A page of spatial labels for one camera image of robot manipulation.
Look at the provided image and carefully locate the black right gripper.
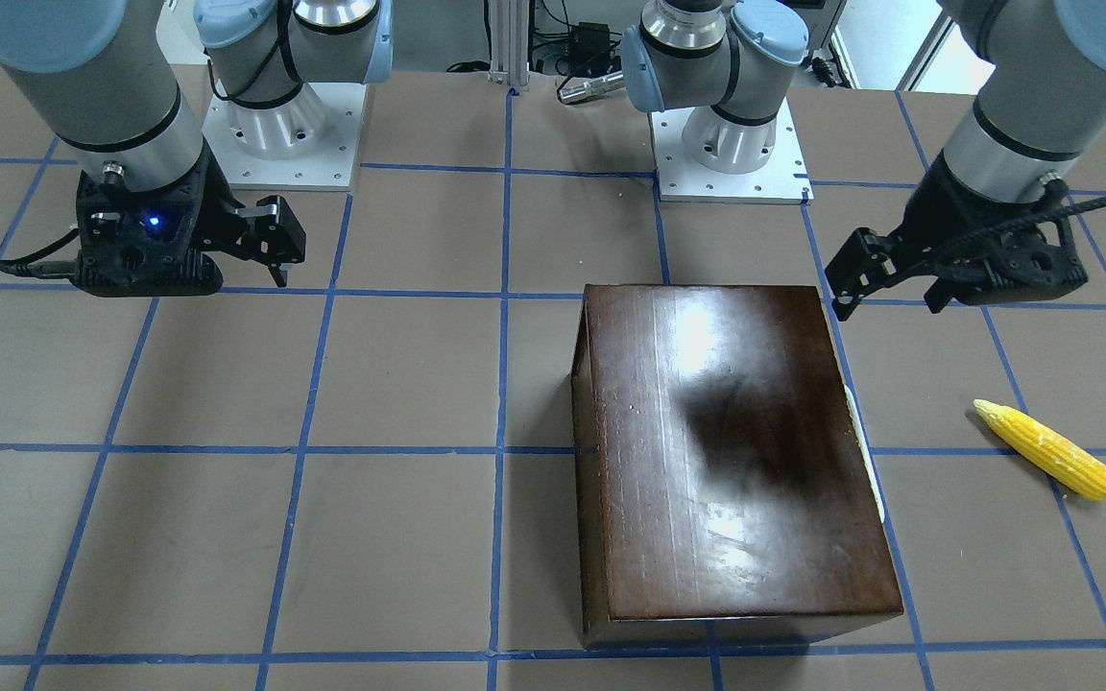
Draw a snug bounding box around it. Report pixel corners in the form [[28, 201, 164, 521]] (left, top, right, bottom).
[[71, 149, 307, 297]]

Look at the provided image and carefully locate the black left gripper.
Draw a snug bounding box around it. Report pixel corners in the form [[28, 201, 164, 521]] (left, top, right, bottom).
[[825, 155, 1089, 321]]

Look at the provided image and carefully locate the wooden drawer with white handle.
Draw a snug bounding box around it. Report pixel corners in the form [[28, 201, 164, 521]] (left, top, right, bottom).
[[844, 385, 887, 526]]

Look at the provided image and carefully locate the yellow corn cob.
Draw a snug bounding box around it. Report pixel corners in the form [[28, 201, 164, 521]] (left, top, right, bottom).
[[972, 399, 1106, 500]]

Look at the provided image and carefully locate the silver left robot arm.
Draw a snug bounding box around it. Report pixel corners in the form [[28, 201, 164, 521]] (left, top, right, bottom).
[[620, 1, 1106, 321]]

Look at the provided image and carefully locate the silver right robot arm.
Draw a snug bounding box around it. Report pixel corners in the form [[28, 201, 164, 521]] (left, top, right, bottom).
[[0, 1, 394, 299]]

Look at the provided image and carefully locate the dark wooden drawer cabinet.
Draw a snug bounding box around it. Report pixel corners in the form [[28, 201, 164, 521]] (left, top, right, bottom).
[[568, 284, 905, 649]]

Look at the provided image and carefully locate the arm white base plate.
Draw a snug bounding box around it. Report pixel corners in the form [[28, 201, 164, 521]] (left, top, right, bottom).
[[648, 100, 815, 205], [204, 83, 369, 192]]

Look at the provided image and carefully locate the aluminium frame post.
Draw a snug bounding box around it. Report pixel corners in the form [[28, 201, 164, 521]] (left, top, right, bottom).
[[484, 1, 534, 95]]

